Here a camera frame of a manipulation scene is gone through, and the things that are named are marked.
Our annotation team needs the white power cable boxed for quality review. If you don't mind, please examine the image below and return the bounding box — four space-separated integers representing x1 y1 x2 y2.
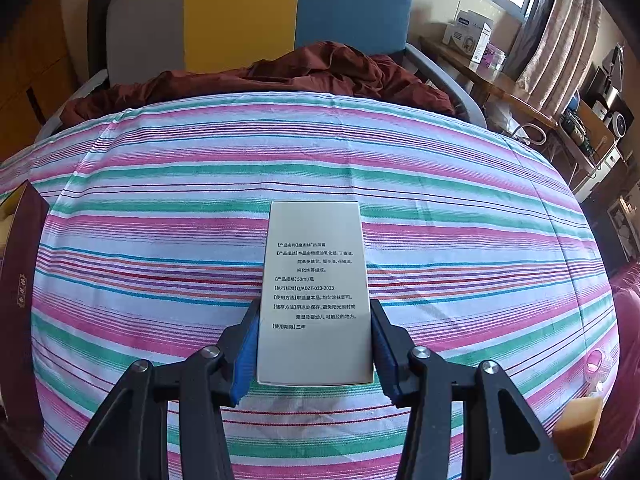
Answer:
510 121 548 147

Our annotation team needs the maroon blanket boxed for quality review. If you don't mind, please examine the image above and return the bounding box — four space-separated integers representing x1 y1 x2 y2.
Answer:
60 41 457 128

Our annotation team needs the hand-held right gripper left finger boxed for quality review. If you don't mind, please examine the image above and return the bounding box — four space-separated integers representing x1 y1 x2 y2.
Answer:
57 297 261 480

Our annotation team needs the yellow sponge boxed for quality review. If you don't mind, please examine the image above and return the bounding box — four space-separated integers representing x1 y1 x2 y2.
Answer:
555 396 605 461

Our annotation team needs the grey yellow blue sofa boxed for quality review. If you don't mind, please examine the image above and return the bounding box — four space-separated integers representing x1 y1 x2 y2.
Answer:
35 0 488 143

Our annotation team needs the patterned curtain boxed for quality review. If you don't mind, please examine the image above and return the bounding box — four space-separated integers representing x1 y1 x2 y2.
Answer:
502 0 606 111

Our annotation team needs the white printed carton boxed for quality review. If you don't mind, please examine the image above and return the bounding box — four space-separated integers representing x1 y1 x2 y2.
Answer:
442 9 495 63

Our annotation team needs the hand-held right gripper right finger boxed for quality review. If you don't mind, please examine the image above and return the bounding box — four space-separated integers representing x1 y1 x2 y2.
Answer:
370 299 573 480

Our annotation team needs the black chair back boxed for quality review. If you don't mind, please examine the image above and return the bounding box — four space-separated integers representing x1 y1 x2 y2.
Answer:
87 0 123 81

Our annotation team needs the cardboard box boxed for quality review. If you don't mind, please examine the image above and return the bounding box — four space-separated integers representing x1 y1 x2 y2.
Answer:
575 102 616 148

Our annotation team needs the wooden side table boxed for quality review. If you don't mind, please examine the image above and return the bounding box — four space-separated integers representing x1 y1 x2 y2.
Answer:
417 36 558 128

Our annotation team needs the wooden wardrobe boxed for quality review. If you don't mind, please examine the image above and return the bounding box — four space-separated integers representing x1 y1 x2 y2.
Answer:
0 0 108 171

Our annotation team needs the white carton box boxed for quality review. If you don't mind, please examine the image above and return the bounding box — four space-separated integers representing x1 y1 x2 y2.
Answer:
256 201 376 387

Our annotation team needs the white desk fan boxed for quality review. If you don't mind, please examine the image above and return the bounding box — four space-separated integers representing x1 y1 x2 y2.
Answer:
602 107 635 138

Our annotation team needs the maroon box with yellow lining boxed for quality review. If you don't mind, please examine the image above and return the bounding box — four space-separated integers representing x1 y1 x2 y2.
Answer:
0 182 51 433

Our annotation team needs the pink plastic object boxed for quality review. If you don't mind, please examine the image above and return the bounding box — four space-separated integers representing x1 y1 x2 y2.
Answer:
584 347 617 386

